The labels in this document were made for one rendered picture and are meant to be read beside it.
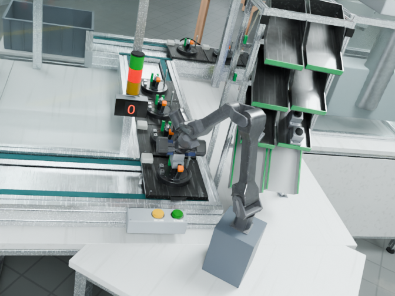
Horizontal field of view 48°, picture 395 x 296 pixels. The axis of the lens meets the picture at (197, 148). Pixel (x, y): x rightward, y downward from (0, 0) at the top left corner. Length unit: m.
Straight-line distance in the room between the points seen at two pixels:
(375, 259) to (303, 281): 1.72
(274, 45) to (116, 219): 0.83
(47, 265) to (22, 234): 1.05
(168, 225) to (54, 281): 1.15
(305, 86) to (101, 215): 0.89
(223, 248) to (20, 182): 0.78
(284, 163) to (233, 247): 0.51
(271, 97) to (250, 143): 0.33
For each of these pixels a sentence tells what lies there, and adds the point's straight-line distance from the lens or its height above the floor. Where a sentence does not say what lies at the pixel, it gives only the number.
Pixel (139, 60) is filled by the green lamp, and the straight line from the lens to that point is 1.58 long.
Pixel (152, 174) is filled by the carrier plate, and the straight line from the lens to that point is 1.74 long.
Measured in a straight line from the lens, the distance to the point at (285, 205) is 1.97.
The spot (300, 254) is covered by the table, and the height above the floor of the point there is 0.86.
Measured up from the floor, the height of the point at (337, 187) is 0.58.
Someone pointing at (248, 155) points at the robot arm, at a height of 1.32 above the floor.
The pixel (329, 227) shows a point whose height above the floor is 0.86.
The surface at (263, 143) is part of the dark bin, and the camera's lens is 1.64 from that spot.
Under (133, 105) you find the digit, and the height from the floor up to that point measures 1.22.
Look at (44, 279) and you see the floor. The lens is 2.61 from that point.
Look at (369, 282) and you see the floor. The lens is 3.18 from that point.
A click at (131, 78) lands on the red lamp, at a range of 1.62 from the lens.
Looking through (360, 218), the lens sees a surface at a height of 0.33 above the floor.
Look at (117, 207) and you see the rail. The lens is 1.59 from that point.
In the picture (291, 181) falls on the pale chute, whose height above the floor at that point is 1.03.
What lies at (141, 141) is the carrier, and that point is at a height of 0.97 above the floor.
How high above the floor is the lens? 2.02
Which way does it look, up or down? 32 degrees down
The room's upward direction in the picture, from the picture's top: 14 degrees clockwise
